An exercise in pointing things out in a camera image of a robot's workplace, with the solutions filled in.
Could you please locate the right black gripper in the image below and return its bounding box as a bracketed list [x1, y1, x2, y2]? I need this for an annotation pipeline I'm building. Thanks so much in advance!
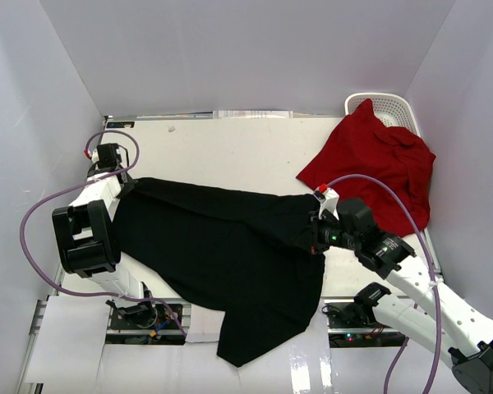
[291, 209, 359, 254]

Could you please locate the black t shirt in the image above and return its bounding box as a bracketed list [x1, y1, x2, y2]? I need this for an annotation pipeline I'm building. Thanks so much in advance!
[113, 178, 325, 367]

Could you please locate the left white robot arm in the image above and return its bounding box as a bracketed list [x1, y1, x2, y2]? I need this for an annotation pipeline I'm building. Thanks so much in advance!
[52, 143, 158, 329]

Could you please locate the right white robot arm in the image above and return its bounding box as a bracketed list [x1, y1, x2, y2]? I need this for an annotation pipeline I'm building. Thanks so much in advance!
[311, 190, 493, 393]

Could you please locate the small label sticker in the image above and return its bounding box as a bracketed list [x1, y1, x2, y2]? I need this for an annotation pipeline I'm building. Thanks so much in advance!
[105, 121, 135, 129]

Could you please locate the red t shirt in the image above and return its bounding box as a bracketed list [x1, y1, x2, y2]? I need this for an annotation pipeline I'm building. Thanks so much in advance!
[297, 99, 435, 236]

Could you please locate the white plastic basket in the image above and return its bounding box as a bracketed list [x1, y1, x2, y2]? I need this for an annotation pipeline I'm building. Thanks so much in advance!
[344, 92, 422, 137]

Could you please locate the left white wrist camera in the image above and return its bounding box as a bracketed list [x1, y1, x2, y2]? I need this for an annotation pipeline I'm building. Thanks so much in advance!
[84, 149, 99, 163]

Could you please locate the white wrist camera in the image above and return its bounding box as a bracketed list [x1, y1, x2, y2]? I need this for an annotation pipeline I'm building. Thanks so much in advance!
[84, 149, 99, 163]
[313, 184, 339, 219]

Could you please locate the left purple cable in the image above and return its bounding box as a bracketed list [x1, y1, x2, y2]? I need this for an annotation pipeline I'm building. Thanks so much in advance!
[19, 131, 188, 337]

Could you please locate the purple cable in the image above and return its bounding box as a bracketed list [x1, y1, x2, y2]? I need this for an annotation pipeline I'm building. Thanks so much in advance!
[19, 131, 188, 337]
[324, 173, 440, 394]

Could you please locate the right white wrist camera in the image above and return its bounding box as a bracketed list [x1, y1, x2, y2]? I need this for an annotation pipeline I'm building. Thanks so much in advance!
[313, 184, 339, 219]

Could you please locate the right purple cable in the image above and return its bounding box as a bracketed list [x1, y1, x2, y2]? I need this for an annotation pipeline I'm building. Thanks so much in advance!
[324, 173, 440, 394]

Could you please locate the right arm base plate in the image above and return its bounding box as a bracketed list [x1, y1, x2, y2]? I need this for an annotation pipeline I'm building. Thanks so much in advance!
[321, 302, 405, 349]

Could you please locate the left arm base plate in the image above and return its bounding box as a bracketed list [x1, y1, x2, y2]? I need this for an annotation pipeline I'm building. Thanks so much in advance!
[105, 300, 190, 346]

